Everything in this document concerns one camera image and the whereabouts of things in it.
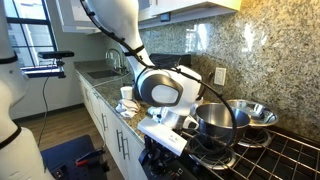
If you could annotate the steel sink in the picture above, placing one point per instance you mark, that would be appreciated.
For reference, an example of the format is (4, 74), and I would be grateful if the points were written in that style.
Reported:
(103, 73)

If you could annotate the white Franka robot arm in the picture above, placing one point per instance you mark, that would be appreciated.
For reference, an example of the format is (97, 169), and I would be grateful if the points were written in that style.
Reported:
(116, 16)

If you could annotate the white wall outlet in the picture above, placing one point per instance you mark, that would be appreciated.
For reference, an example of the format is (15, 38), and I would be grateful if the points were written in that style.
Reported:
(220, 76)

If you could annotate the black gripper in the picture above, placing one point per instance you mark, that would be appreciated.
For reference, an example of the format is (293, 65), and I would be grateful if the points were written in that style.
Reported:
(156, 151)

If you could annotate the large coil burner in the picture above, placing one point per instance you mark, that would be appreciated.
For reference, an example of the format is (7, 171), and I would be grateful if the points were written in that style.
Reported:
(213, 161)

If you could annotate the dark framed window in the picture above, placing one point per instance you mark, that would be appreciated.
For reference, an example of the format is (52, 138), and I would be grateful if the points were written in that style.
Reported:
(26, 20)

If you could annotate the chrome faucet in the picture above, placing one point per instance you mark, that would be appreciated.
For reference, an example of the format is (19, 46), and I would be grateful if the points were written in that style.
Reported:
(118, 56)

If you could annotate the small coil burner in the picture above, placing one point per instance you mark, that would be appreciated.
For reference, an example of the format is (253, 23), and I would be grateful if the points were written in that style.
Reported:
(258, 138)

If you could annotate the black under-cabinet box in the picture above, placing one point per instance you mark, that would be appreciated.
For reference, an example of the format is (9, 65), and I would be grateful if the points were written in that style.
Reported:
(165, 17)

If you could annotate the black stove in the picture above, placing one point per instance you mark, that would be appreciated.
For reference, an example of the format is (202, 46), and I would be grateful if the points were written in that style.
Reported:
(273, 166)

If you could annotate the white paper cup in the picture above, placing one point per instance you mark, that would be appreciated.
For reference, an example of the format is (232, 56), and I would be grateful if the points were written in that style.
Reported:
(126, 92)

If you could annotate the black air fryer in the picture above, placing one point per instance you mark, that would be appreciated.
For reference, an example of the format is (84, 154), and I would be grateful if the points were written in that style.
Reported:
(182, 60)

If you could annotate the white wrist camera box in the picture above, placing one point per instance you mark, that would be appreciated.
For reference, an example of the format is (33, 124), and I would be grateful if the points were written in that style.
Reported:
(161, 135)

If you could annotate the blue and white cloth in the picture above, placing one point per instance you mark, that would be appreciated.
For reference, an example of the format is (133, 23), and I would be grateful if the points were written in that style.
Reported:
(152, 111)

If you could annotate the metal stove grate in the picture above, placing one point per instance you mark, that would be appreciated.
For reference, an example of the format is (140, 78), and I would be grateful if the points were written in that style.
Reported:
(283, 156)

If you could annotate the white and brown cloth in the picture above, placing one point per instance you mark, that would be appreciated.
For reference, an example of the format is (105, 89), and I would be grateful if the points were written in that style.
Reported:
(128, 107)

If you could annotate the dark blue robot platform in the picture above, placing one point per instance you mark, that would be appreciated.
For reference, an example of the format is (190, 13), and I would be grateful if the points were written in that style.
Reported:
(66, 153)

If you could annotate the black camera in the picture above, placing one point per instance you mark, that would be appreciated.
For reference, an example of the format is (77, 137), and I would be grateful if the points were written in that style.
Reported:
(55, 54)

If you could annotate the shallow steel bowl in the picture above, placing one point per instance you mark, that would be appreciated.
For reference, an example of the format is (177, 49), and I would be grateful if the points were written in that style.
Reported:
(268, 118)

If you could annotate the white lower cabinets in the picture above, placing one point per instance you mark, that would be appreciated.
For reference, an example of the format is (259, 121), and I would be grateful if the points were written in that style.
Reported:
(110, 140)

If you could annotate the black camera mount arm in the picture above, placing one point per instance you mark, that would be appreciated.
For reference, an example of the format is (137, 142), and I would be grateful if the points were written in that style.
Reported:
(43, 71)

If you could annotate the deep steel pot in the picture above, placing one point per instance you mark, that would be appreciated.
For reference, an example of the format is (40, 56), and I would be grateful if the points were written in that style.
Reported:
(220, 123)

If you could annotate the white upper cabinet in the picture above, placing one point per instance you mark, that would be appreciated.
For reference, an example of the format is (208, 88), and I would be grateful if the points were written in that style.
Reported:
(186, 5)

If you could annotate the black stove knob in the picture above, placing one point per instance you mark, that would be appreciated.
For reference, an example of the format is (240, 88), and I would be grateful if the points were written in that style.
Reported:
(160, 168)

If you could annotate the dark long utensil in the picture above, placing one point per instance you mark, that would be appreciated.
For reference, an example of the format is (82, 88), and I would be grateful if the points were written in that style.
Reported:
(210, 79)

